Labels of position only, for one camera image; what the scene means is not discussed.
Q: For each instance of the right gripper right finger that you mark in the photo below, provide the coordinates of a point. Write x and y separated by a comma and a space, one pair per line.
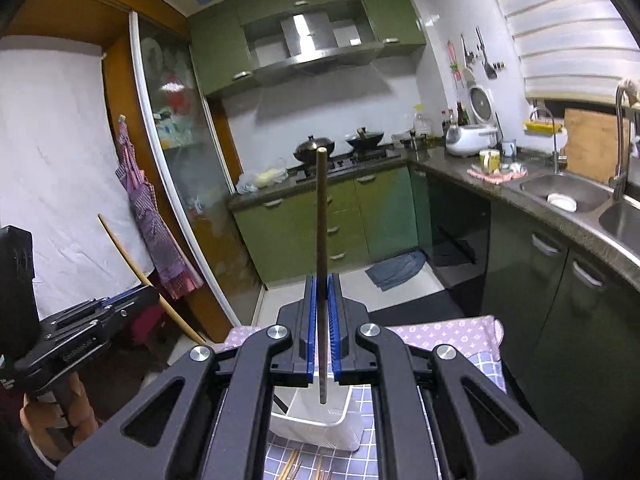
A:
436, 415

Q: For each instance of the brown patterned chopstick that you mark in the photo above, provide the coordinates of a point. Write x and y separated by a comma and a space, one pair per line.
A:
317, 475

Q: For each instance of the black wok with lid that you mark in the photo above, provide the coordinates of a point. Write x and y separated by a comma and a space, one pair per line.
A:
364, 140
306, 152

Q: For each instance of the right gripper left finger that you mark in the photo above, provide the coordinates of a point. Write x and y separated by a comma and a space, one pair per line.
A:
206, 416

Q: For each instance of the purple checkered apron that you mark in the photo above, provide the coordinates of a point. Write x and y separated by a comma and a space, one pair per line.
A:
176, 273

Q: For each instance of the blue floor rag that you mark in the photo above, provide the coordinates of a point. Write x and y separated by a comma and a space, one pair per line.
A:
396, 271

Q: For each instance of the white rice cooker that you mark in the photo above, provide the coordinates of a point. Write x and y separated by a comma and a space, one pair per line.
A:
484, 132

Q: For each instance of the steel kitchen sink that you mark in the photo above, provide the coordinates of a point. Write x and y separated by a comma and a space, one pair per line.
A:
591, 205

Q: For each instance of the dark olive chopstick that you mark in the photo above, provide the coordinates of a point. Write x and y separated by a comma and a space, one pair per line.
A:
322, 274

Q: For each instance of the blue checkered tablecloth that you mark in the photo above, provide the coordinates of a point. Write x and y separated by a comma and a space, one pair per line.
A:
289, 459

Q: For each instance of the steel range hood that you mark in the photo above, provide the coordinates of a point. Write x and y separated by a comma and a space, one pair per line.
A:
311, 41

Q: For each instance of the person's left hand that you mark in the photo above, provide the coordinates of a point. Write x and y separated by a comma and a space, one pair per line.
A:
38, 418

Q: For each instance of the wooden cutting board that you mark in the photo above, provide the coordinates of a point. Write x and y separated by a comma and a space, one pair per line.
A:
591, 148

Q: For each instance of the white plastic utensil holder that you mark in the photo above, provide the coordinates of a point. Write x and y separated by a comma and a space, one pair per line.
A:
337, 424

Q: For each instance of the steel kitchen faucet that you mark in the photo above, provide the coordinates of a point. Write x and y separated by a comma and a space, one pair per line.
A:
627, 89

